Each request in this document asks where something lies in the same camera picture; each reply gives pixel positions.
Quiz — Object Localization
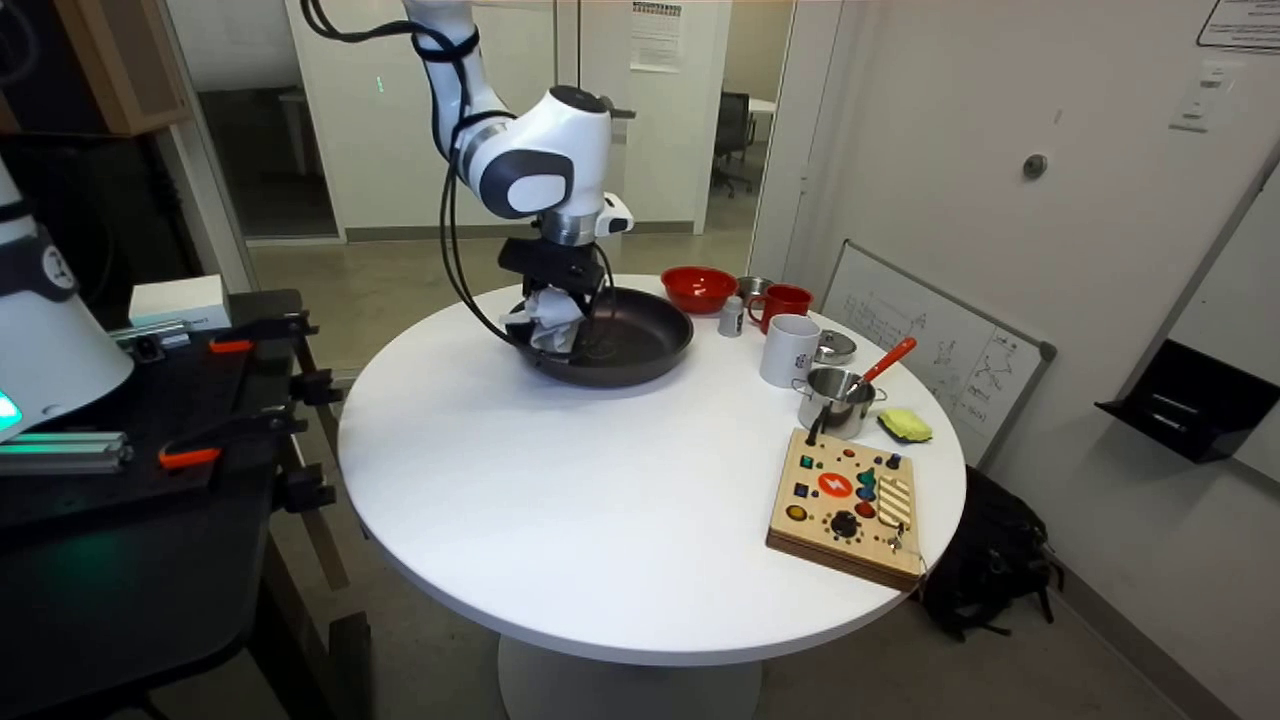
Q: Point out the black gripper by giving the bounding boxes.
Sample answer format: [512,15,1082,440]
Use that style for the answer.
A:
[524,241,615,353]

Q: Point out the black frying pan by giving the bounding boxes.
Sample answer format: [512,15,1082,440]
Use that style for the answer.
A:
[506,280,701,394]

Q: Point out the red bowl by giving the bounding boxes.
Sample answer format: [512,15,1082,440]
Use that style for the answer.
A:
[661,263,741,319]

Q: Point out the white door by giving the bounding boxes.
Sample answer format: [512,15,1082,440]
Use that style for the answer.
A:
[573,0,741,273]

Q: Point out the red mug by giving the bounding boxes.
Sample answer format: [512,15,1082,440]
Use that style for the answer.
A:
[749,280,816,337]

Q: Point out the white mug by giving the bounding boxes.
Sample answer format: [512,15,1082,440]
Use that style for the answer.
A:
[759,312,820,394]

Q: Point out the black cart clamp knob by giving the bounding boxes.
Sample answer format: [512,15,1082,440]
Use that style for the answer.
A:
[285,367,345,413]
[273,465,335,518]

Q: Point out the small silver metal cup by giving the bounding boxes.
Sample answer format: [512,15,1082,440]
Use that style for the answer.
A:
[813,329,861,374]

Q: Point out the small metal saucepan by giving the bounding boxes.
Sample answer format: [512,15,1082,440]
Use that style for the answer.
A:
[796,364,892,449]

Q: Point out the white paper notice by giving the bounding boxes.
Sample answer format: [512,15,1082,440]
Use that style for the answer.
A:
[626,0,692,75]

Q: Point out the wooden busy board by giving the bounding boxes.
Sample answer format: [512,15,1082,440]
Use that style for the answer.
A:
[763,427,933,592]

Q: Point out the yellow green sponge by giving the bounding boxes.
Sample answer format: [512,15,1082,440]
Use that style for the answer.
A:
[873,405,938,449]

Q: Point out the white cardboard box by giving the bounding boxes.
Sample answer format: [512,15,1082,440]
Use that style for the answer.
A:
[125,273,238,337]

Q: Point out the leaning whiteboard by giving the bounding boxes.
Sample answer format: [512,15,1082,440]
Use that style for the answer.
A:
[816,236,1062,471]

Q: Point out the black backpack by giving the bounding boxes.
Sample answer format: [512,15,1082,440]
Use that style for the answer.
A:
[916,465,1067,645]

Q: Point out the black robot cart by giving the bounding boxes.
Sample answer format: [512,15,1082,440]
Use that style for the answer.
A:
[0,285,378,720]

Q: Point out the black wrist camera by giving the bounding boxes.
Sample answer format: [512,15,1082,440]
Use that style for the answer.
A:
[497,233,555,277]

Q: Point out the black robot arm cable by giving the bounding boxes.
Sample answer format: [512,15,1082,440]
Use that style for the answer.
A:
[298,0,524,343]

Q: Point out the orange-handled black bar clamp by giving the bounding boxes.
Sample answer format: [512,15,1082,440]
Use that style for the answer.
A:
[112,312,325,364]
[157,405,312,475]

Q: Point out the orange-handled kitchen utensil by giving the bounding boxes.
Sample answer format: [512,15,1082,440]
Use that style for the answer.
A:
[837,331,926,413]

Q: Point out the wooden wall cabinet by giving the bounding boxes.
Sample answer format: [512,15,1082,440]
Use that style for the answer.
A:
[53,0,195,140]

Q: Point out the silver aluminium rail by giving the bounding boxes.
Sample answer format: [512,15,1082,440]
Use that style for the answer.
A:
[0,427,134,482]

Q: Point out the black wall tray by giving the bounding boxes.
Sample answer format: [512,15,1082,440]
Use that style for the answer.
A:
[1096,337,1280,468]

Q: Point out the small paper wall label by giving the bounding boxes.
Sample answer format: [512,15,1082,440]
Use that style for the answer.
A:
[1164,66,1234,140]

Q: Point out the framed wall sign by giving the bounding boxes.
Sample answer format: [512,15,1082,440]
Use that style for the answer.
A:
[1191,0,1280,58]

